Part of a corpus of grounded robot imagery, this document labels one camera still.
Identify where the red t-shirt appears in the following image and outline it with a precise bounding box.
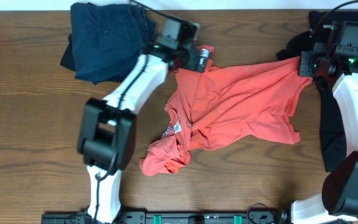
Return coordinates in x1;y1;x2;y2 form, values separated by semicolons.
139;57;312;176

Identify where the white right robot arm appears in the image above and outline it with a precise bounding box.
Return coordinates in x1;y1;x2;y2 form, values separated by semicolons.
288;51;358;223

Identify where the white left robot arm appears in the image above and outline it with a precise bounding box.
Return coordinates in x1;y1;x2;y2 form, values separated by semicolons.
77;45;213;223

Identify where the black t-shirt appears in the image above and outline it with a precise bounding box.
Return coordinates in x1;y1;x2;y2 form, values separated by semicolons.
276;11;358;172

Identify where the folded navy blue garment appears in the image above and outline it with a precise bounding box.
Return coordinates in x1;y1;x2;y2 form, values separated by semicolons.
60;2;156;85

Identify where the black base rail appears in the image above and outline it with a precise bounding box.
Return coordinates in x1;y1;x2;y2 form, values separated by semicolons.
40;209;291;224

